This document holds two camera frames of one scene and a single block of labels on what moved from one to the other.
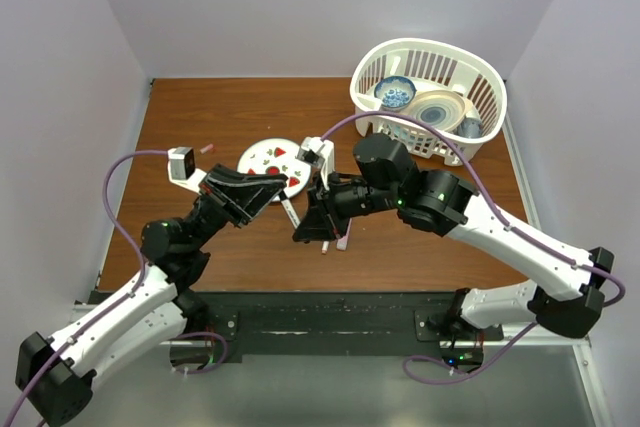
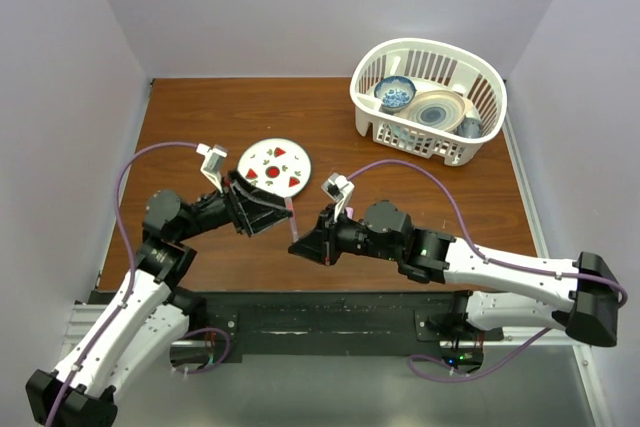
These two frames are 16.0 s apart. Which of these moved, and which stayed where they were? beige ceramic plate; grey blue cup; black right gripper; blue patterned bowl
Moved: black right gripper
Stayed: beige ceramic plate; grey blue cup; blue patterned bowl
